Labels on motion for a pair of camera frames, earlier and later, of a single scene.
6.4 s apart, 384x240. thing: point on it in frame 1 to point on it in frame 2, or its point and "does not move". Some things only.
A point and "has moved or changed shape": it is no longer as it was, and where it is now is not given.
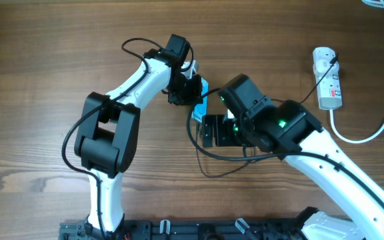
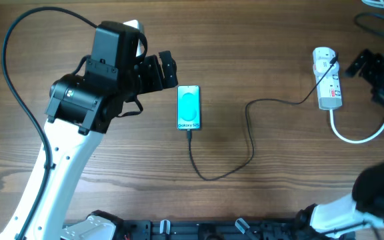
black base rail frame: x=194 y=229 does not move
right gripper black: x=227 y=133 to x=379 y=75
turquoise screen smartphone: x=200 y=110 has moved or changed shape
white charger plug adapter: x=322 y=67 does not move
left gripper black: x=192 y=97 to x=151 y=65
